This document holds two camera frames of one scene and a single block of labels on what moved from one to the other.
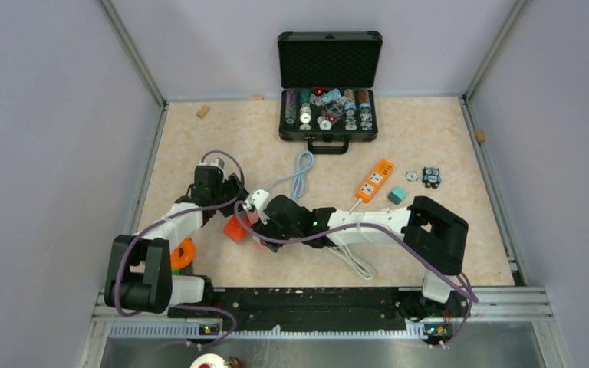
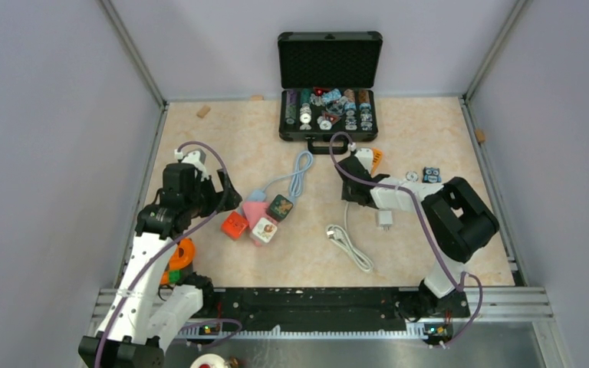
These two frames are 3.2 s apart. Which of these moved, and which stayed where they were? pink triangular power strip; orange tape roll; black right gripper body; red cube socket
Moved: black right gripper body
Stayed: red cube socket; orange tape roll; pink triangular power strip
